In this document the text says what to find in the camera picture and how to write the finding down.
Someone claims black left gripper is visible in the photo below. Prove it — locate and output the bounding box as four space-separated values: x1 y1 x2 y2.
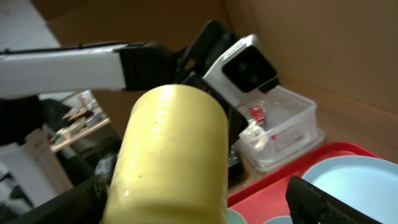
176 20 248 145

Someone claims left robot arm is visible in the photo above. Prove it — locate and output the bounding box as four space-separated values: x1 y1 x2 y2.
1 21 248 145

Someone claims white crumpled tissue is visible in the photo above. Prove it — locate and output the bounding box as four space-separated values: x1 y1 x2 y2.
239 123 265 141

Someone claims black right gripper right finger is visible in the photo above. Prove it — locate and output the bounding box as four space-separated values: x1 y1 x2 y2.
285 175 380 224

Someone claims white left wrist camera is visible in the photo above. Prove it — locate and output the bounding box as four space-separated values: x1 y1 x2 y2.
203 34 279 106

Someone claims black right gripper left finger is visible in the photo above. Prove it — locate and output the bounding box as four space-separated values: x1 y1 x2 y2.
7 176 108 224

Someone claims yellow plastic cup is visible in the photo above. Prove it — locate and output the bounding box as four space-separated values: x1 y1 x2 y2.
102 85 229 223

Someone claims red snack wrapper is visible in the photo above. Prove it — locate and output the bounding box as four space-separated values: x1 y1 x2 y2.
249 105 266 124

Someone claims red serving tray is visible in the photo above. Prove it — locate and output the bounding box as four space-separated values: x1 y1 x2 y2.
228 142 379 224

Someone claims clear plastic bin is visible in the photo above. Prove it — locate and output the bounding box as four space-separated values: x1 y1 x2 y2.
235 86 325 172

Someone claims green bowl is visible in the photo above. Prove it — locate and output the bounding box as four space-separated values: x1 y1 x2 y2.
227 208 247 224

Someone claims light blue bowl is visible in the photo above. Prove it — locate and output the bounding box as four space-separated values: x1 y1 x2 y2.
264 215 293 224

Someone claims light blue plate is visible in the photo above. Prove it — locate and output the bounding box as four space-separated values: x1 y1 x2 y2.
302 156 397 223

